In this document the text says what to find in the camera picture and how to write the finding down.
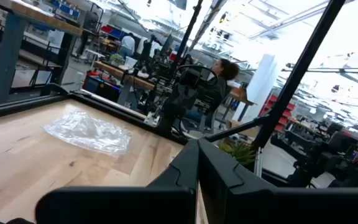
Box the grey metal wood-top workbench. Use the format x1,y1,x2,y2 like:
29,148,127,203
0,0,84,107

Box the person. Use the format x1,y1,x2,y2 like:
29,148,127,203
183,58,241,131
119,32,136,60

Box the dark robot station equipment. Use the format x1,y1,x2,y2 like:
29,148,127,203
286,123,358,189

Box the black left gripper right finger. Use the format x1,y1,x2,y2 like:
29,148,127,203
198,138,358,224

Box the office chair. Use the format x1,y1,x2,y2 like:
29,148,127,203
180,102,220,133

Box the clear plastic bag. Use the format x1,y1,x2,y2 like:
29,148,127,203
44,110,132,156

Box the black computer case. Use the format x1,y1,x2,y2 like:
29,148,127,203
81,70,123,103

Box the cardboard box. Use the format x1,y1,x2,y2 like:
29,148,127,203
225,119,261,139

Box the small artificial green plant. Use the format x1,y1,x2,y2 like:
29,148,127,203
218,139,258,166

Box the blue storage bins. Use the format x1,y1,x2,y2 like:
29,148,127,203
50,0,81,20

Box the red storage bin rack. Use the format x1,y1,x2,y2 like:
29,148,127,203
258,94,297,133

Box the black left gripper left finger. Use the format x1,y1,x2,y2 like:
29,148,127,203
35,139,200,224

